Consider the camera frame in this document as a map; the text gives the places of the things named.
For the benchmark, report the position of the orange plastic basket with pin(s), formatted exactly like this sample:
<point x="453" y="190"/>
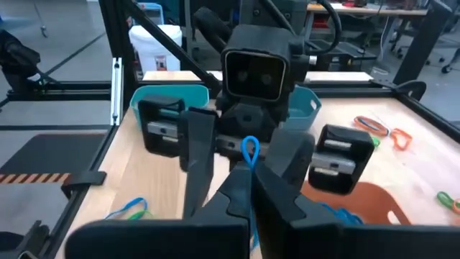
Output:
<point x="359" y="198"/>

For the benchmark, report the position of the silver aluminium rail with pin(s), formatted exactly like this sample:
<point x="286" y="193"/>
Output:
<point x="116" y="90"/>

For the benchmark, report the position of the black hazard-striped floor mat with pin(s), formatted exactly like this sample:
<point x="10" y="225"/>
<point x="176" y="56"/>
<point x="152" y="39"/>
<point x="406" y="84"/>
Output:
<point x="43" y="154"/>

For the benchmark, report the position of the dark teal plastic basket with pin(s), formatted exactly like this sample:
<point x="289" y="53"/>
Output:
<point x="305" y="108"/>

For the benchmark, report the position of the light blue container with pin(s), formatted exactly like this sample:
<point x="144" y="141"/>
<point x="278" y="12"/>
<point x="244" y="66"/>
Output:
<point x="152" y="12"/>

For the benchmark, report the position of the bright teal plastic basket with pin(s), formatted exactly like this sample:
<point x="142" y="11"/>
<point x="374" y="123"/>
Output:
<point x="194" y="95"/>

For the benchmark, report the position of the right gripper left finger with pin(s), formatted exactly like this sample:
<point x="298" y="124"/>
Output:
<point x="161" y="241"/>

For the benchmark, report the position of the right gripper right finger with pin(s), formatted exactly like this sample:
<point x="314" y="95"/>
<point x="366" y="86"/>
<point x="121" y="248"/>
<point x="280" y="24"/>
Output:
<point x="323" y="241"/>

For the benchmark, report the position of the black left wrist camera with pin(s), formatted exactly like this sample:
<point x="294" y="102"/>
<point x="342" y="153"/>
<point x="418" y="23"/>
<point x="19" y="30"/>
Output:
<point x="255" y="75"/>

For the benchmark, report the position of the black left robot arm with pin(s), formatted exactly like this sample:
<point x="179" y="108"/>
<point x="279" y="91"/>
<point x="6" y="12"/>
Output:
<point x="273" y="11"/>

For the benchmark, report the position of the wooden desk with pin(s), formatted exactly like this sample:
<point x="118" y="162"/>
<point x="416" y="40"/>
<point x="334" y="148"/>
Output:
<point x="377" y="11"/>

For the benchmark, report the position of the white plastic bucket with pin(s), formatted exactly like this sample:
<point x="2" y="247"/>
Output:
<point x="154" y="46"/>

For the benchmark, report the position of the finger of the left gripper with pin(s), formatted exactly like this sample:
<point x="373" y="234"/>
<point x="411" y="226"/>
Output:
<point x="291" y="154"/>
<point x="199" y="154"/>

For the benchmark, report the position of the black equipment stand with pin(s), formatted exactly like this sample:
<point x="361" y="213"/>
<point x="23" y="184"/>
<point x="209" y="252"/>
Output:
<point x="18" y="54"/>

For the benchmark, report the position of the top-centre rubber band pile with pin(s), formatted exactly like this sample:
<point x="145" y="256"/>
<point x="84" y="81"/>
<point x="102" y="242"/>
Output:
<point x="440" y="198"/>

